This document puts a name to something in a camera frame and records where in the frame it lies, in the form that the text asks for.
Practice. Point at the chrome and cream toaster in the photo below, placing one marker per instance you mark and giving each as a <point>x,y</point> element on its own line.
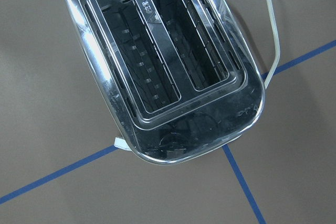
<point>176,75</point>

